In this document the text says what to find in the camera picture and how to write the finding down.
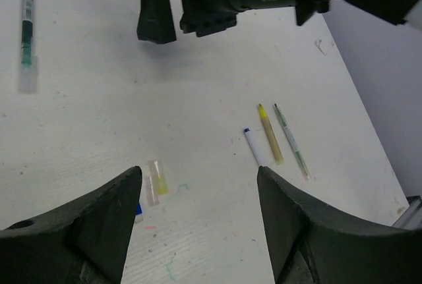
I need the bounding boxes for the right side aluminium rail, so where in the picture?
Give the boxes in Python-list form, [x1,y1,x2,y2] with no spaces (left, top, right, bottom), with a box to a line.
[392,196,422,230]

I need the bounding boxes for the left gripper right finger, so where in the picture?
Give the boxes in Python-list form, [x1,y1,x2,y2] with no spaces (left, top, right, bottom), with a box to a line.
[257,167,421,283]

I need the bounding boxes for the blue pen cap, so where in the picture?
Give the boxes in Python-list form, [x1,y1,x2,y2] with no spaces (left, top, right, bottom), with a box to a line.
[135,202,143,223]

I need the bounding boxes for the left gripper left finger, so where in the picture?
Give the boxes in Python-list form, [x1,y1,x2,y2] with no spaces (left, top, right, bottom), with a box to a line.
[1,166,142,283]

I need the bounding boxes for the white blue tip pen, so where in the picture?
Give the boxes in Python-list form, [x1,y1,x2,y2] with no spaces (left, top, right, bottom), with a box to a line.
[243,128,263,166]

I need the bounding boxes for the dark green pen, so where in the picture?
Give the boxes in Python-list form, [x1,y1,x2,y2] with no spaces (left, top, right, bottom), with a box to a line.
[18,0,38,94]

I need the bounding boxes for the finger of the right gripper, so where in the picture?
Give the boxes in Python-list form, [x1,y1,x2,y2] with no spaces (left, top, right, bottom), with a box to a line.
[136,0,176,44]

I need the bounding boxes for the yellow highlighter pen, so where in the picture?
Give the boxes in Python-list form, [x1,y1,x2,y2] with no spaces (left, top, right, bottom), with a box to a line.
[258,103,284,165]

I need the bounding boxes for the clear pen cap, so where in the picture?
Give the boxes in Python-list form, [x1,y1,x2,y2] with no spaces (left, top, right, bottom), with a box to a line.
[146,176,159,206]

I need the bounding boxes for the yellow highlighter cap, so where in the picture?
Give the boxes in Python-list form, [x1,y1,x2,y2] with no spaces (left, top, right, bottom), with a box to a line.
[147,160,168,195]

